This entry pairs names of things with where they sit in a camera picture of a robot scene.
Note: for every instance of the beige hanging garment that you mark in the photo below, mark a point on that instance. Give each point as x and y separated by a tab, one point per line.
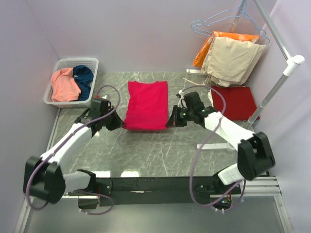
230	62

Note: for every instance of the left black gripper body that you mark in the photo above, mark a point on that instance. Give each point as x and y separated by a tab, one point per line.
112	122

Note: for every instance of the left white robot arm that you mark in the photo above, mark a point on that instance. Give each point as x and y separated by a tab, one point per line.
44	177

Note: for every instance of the metal clothes rack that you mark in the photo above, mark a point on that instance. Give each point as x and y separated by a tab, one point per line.
287	117

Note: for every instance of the salmon pink t shirt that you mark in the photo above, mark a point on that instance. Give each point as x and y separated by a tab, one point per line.
64	86

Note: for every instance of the black base beam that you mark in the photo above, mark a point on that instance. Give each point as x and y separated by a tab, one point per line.
164	190

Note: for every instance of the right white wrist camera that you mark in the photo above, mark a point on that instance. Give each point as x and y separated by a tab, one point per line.
181	102

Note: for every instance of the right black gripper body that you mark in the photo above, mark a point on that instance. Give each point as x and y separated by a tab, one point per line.
181	116

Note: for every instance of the pink red t shirt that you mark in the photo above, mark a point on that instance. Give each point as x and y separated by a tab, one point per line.
147	106

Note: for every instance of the blue wire hanger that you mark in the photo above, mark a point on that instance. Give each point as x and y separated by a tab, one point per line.
231	21

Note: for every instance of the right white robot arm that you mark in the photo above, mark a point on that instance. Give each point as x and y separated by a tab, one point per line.
255	155

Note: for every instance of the aluminium rail frame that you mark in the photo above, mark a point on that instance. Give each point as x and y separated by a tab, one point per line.
261	211

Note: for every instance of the folded dark red t shirt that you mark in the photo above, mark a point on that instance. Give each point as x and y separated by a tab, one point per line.
240	104

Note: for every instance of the dark blue t shirt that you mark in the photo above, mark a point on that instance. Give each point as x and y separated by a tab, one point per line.
83	77

